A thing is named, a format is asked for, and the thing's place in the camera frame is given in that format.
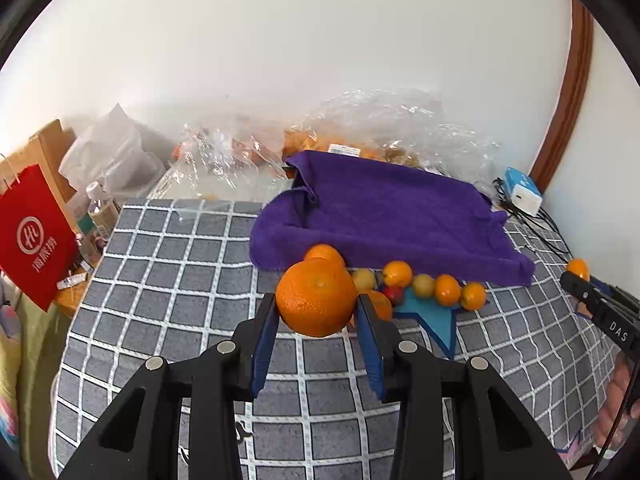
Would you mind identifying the small red fruit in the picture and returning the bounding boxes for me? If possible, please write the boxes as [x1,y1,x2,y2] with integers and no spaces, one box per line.
[381,285,405,307]

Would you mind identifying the yellow-green round fruit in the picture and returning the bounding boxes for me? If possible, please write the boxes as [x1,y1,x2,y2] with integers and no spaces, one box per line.
[352,269,378,294]

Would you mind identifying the small orange kumquat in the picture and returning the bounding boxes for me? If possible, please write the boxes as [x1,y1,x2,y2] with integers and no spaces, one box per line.
[382,260,413,288]

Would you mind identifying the right hand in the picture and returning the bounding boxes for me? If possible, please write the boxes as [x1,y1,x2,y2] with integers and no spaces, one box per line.
[593,352,639,448]

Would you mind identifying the grey checkered bed cover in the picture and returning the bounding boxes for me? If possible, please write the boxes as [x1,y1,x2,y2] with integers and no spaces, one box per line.
[49,200,617,479]

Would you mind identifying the white blue charger box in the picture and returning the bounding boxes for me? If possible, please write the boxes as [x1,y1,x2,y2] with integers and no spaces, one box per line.
[503,167,542,217]

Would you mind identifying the plastic water bottle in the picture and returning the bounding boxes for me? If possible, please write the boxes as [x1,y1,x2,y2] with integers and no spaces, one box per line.
[86,181,119,240]

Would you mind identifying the red paper bag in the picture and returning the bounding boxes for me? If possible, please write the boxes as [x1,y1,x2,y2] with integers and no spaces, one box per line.
[0,165,78,311]

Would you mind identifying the clear plastic bag with fruit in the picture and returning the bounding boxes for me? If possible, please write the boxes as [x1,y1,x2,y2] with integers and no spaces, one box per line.
[149,89,499,203]

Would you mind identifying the purple towel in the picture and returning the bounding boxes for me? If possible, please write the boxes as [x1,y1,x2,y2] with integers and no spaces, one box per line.
[250,151,535,286]

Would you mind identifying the white plastic bag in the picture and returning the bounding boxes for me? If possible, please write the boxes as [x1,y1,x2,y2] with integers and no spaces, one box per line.
[58,104,166,200]

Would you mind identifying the brown paper bag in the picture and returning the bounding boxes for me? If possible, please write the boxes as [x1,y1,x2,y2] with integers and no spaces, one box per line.
[1,119,76,206]

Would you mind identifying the black cables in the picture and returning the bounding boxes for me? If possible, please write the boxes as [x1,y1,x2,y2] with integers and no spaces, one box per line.
[491,176,576,261]

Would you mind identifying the brown wooden door frame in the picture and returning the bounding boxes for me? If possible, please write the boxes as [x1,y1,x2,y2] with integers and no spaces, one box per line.
[529,0,594,193]

